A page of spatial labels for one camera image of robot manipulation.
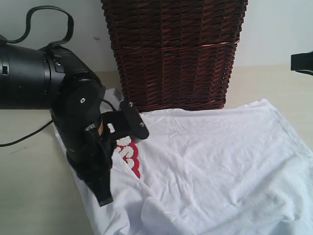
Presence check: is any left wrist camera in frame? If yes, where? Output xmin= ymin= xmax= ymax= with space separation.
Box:
xmin=102 ymin=100 xmax=149 ymax=143

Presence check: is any black left camera cable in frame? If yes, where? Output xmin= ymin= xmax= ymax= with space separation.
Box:
xmin=0 ymin=5 xmax=74 ymax=147

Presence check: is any dark brown wicker basket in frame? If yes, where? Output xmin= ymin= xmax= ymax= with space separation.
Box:
xmin=102 ymin=0 xmax=248 ymax=112

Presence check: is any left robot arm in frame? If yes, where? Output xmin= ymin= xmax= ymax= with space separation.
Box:
xmin=0 ymin=45 xmax=114 ymax=206

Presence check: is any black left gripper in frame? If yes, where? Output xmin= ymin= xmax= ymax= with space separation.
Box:
xmin=50 ymin=107 xmax=114 ymax=206

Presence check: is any white t-shirt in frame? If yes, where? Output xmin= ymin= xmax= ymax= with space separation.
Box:
xmin=53 ymin=88 xmax=313 ymax=235

